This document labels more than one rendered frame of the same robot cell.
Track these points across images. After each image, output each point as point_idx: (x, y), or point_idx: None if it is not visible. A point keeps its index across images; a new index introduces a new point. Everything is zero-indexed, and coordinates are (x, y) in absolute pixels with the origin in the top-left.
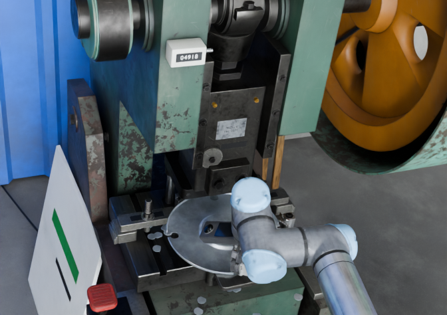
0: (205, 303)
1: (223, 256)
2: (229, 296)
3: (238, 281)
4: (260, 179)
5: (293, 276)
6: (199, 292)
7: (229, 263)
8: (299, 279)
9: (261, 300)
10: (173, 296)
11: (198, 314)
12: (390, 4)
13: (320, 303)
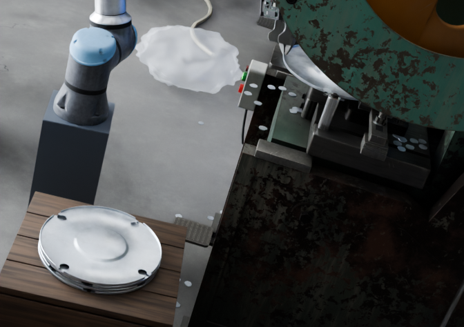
0: (288, 94)
1: (307, 57)
2: (288, 105)
3: (277, 50)
4: (421, 165)
5: (287, 139)
6: (300, 98)
7: (298, 56)
8: (282, 140)
9: (275, 122)
10: (304, 88)
11: (279, 86)
12: None
13: (250, 146)
